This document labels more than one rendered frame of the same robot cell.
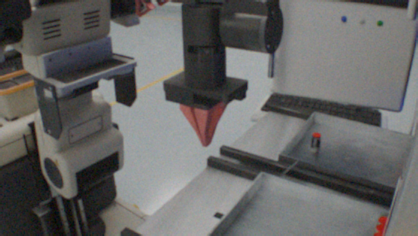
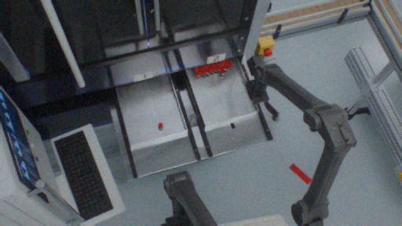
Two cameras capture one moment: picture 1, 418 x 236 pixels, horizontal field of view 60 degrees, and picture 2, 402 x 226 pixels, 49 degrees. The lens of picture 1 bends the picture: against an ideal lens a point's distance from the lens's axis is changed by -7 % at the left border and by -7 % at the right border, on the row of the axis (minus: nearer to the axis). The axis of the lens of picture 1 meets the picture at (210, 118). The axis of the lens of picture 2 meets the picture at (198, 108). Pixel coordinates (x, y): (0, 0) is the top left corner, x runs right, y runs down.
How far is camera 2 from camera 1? 1.90 m
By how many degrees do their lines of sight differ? 84
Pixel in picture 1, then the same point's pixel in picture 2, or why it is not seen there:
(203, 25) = not seen: hidden behind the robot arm
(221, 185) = (218, 140)
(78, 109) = not seen: outside the picture
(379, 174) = (156, 96)
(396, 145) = (122, 100)
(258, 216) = (221, 115)
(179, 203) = (241, 143)
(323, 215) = (201, 98)
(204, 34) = not seen: hidden behind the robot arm
